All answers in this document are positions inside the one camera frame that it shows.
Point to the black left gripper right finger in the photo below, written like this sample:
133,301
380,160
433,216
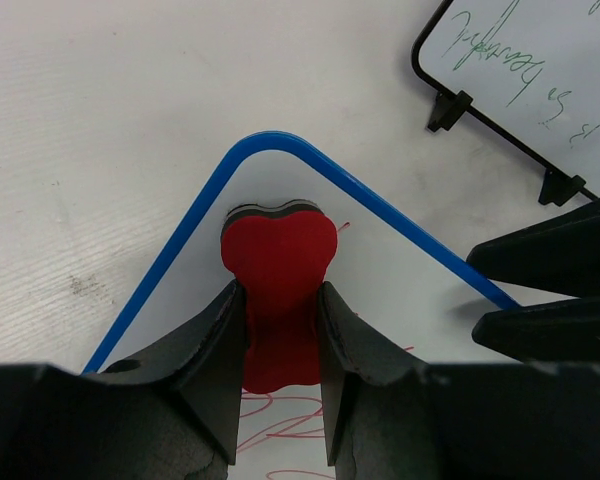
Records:
430,415

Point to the black-framed whiteboard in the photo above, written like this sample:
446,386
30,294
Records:
532,70

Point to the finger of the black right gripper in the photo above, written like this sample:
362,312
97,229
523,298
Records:
563,331
560,255

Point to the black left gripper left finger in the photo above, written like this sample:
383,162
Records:
168,411

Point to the red heart-shaped eraser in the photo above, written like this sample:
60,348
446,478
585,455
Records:
280,256

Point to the blue-framed whiteboard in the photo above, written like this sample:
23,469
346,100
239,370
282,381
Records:
389,271

